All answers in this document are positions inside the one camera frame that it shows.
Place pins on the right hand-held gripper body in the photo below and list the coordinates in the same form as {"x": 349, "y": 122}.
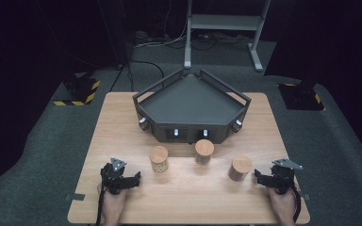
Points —
{"x": 283, "y": 179}

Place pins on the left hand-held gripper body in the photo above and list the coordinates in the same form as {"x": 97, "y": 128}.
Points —
{"x": 113, "y": 179}

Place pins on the glass jar of pale beans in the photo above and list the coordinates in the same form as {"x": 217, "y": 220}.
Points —
{"x": 158, "y": 155}

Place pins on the glass jar of dark nuts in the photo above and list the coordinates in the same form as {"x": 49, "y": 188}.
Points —
{"x": 204, "y": 147}

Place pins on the dark grey corner rack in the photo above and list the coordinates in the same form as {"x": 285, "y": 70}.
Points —
{"x": 190, "y": 103}

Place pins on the person's left hand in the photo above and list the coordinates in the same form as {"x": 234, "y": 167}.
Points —
{"x": 112, "y": 207}

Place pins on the person's right hand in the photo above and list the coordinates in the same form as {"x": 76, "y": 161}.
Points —
{"x": 283, "y": 207}

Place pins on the glass jar of brown contents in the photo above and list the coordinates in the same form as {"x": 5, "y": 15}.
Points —
{"x": 241, "y": 164}

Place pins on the grey tape strip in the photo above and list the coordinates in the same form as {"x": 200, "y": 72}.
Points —
{"x": 75, "y": 197}
{"x": 306, "y": 197}

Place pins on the black base with striped edge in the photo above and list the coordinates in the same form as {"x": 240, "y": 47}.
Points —
{"x": 81, "y": 91}
{"x": 301, "y": 97}

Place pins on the grey metal stand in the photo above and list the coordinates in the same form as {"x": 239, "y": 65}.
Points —
{"x": 224, "y": 22}

